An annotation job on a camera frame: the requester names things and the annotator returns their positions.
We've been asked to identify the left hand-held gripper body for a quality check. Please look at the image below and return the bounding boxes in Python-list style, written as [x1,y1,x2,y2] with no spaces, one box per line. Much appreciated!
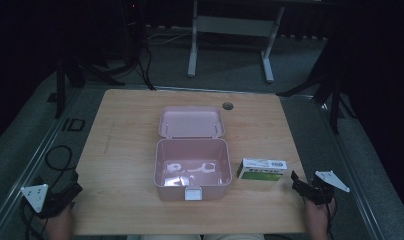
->
[20,179,82,220]

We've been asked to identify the person's left hand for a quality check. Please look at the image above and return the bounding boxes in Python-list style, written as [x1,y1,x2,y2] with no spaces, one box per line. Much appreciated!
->
[43,203,76,240]

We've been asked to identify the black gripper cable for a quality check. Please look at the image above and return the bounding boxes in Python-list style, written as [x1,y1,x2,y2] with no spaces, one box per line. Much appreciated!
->
[19,198,46,240]
[325,198,338,240]

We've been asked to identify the white metal desk frame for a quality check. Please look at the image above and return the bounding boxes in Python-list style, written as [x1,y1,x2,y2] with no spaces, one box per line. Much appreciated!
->
[187,0,286,84]

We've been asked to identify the white and green medicine box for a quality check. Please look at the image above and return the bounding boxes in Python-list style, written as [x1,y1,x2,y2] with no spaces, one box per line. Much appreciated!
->
[236,157,288,183]

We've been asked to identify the black metal stand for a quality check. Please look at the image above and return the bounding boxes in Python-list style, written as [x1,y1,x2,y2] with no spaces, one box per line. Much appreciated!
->
[53,58,126,120]
[275,39,358,135]

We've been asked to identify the dark equipment tower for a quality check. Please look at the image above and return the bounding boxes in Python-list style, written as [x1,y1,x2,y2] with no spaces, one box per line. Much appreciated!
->
[120,0,148,66]

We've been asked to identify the pink plastic storage box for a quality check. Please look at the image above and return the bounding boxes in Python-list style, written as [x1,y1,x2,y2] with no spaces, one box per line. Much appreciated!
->
[153,105,233,202]

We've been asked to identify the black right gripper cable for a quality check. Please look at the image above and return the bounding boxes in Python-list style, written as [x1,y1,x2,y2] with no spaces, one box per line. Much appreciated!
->
[325,198,338,240]

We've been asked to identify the black looped cable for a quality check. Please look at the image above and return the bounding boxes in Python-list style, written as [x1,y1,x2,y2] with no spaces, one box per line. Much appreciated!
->
[44,145,75,173]

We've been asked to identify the black floor cables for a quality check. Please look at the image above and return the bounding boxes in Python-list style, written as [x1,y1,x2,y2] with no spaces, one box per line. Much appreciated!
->
[135,46,157,92]

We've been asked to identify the person's right hand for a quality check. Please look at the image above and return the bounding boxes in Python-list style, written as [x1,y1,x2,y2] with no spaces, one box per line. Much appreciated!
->
[304,197,337,231]

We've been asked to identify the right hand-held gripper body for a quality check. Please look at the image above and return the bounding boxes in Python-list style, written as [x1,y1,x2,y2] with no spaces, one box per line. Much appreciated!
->
[304,170,351,206]

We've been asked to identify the white floor cable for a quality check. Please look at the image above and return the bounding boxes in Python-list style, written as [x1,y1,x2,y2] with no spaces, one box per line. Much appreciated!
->
[145,29,194,46]

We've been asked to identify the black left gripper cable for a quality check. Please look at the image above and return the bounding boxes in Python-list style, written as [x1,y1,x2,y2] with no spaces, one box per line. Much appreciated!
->
[19,198,46,240]

